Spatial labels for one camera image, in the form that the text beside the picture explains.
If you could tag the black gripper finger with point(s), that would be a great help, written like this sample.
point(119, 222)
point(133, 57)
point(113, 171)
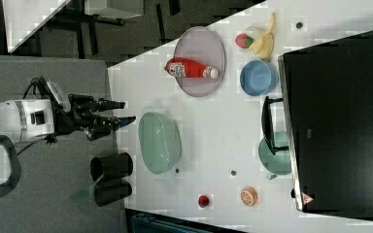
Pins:
point(119, 122)
point(105, 105)

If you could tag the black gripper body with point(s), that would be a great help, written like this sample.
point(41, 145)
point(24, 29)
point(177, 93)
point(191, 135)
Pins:
point(81, 117)

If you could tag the green plastic strainer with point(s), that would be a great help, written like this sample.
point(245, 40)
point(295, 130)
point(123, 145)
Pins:
point(159, 141)

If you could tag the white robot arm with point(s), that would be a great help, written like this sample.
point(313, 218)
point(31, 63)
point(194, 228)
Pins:
point(33, 120)

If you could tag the red ketchup bottle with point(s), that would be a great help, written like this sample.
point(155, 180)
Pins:
point(180, 67)

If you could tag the white side table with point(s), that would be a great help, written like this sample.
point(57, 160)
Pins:
point(24, 17)

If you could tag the grey round plate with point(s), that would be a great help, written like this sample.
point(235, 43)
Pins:
point(204, 46)

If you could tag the red strawberry toy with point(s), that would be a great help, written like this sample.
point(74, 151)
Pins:
point(203, 201)

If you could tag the blue bowl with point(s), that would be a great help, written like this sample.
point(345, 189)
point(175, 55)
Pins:
point(258, 78)

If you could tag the red green toy apple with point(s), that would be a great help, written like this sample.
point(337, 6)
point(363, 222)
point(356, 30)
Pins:
point(243, 41)

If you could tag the orange slice toy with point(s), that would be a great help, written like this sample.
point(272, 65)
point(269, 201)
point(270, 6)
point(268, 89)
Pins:
point(248, 196)

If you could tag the peeled banana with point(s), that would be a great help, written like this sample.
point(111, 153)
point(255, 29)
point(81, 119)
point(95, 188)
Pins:
point(263, 45)

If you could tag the green mug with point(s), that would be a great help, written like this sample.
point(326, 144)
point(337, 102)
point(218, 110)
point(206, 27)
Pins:
point(276, 163)

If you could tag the black toaster oven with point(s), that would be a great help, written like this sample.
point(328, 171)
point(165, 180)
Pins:
point(328, 102)

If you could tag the black oven door handle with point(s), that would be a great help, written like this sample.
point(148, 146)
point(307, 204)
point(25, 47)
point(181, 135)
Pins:
point(267, 125)

